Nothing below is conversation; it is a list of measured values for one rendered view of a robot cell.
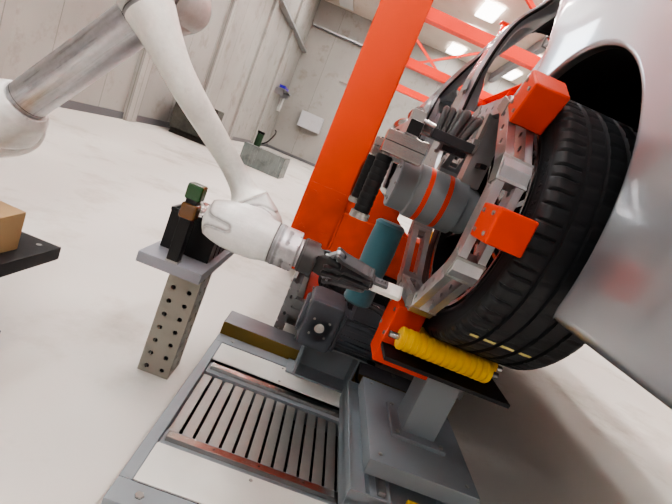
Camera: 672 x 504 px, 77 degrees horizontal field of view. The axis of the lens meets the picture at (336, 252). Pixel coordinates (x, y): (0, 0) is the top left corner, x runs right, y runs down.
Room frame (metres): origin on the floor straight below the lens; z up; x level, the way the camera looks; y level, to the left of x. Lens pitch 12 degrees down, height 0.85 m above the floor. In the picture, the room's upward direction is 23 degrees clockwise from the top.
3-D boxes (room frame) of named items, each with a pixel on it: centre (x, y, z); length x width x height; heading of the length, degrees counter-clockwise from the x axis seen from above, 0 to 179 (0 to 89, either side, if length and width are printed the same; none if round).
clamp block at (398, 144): (0.93, -0.05, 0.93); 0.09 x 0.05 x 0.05; 94
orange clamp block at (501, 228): (0.80, -0.27, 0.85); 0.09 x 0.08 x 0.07; 4
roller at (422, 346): (1.00, -0.35, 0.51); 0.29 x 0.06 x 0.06; 94
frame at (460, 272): (1.11, -0.24, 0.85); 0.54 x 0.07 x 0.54; 4
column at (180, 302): (1.25, 0.39, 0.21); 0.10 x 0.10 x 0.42; 4
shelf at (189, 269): (1.22, 0.39, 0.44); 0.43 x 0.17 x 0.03; 4
